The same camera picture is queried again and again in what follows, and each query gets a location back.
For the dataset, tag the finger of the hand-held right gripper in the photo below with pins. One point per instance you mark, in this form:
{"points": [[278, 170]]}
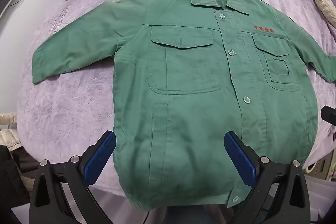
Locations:
{"points": [[329, 113]]}

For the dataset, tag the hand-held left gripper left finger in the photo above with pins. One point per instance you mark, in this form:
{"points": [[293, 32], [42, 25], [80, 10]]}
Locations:
{"points": [[99, 158]]}

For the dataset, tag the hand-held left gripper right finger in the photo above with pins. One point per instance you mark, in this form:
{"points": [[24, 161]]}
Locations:
{"points": [[240, 158]]}

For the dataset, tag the black cloth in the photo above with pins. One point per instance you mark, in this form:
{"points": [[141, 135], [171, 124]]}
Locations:
{"points": [[10, 176]]}

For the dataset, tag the green work jacket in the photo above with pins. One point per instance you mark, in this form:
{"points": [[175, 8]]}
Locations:
{"points": [[197, 108]]}

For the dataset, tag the white textured pillow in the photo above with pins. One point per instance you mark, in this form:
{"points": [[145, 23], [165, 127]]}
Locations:
{"points": [[324, 3]]}

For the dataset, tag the beige cabinet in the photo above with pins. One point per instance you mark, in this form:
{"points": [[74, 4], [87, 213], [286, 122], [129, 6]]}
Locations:
{"points": [[321, 166]]}

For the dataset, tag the white plastic storage box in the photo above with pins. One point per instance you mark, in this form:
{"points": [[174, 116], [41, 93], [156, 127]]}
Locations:
{"points": [[320, 197]]}

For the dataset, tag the purple embossed blanket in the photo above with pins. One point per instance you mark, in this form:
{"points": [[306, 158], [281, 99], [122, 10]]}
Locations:
{"points": [[78, 108]]}

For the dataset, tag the white down jacket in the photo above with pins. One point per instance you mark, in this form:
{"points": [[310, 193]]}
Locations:
{"points": [[8, 134]]}

